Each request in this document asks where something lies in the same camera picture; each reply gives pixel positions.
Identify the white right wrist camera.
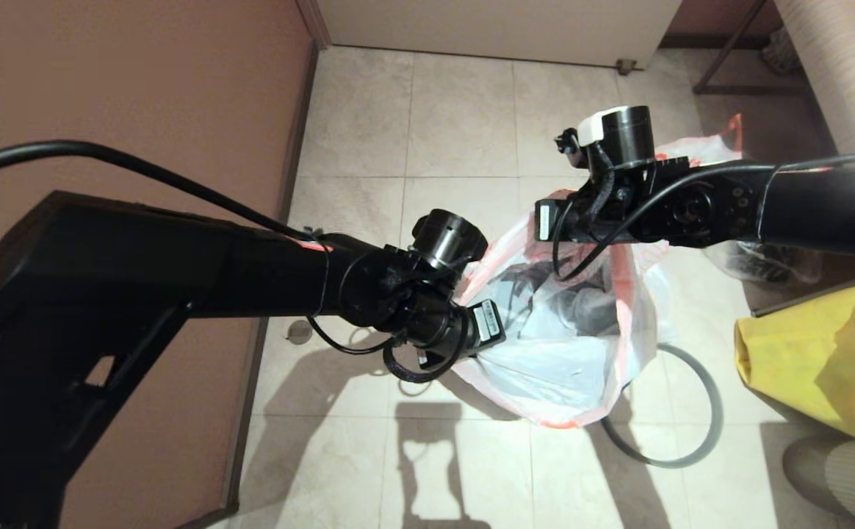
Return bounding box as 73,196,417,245
554,109,624,154

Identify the white door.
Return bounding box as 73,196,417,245
316,0,684,73

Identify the white red-printed plastic bag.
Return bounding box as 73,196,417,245
450,191,668,429
648,114,744,295

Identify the beige striped upholstered seat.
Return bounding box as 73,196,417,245
769,0,855,155

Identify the small woven basket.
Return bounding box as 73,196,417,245
760,33,796,76

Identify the dark metal furniture frame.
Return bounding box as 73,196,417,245
690,0,803,96

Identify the grey ribbed round object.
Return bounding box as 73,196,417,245
780,437,855,529

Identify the clear bag with dark contents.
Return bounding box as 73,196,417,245
707,239,825,286

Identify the yellow fabric bag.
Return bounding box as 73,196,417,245
735,281,855,444

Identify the dark furniture frame bar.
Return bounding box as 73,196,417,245
751,266,855,320

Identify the grey trash can ring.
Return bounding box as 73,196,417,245
600,343,724,469

